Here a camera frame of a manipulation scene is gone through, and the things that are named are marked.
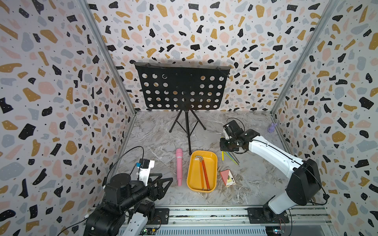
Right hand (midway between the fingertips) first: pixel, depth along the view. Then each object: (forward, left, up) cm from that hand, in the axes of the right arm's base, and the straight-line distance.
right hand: (220, 146), depth 85 cm
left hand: (-24, +24, +14) cm, 37 cm away
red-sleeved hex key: (-9, +9, -14) cm, 19 cm away
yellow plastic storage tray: (-14, +15, -13) cm, 24 cm away
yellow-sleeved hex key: (-4, -1, -2) cm, 5 cm away
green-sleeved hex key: (0, -8, -14) cm, 16 cm away
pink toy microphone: (0, +25, -11) cm, 27 cm away
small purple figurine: (+23, -40, -11) cm, 48 cm away
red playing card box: (-13, -5, -13) cm, 19 cm away
